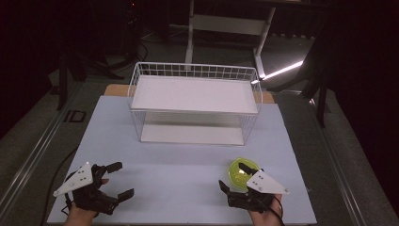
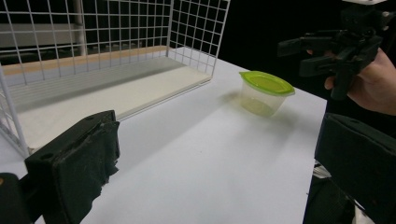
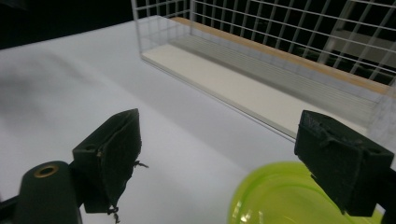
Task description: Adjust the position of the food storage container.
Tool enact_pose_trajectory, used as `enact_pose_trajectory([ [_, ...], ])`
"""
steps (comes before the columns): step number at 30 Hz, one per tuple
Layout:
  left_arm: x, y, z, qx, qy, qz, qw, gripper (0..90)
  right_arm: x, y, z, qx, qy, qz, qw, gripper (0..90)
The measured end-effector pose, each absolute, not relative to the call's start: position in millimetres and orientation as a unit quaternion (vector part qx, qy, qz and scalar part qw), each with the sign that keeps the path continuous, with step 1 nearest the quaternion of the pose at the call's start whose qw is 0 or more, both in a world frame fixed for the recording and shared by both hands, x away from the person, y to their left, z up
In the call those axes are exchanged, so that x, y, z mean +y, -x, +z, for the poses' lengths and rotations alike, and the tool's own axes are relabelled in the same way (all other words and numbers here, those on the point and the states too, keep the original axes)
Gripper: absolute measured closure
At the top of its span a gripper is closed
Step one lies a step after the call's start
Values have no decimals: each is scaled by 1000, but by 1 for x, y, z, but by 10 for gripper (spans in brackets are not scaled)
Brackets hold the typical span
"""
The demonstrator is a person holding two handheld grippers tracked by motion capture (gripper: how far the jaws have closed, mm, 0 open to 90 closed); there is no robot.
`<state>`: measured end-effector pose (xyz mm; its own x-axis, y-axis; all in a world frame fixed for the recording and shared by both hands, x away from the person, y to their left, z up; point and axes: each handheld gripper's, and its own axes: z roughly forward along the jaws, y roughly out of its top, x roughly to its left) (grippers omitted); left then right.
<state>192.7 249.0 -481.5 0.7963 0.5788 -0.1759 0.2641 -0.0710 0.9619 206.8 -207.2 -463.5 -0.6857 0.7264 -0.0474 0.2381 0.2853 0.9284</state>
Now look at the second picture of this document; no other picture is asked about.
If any light wooden board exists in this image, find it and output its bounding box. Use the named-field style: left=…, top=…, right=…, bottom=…
left=0, top=45, right=171, bottom=77

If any white wire grid rack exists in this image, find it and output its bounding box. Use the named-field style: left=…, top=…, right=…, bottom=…
left=0, top=0, right=232, bottom=159

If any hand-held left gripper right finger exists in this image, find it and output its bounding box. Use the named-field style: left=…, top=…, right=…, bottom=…
left=314, top=112, right=396, bottom=224

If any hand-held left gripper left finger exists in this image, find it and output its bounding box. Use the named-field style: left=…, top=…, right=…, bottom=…
left=24, top=110, right=121, bottom=224

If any white metal pole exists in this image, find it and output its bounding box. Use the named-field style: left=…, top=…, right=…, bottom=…
left=74, top=0, right=89, bottom=57

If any clear plastic container green lid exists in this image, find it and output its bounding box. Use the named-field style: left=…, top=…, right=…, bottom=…
left=238, top=70, right=296, bottom=119

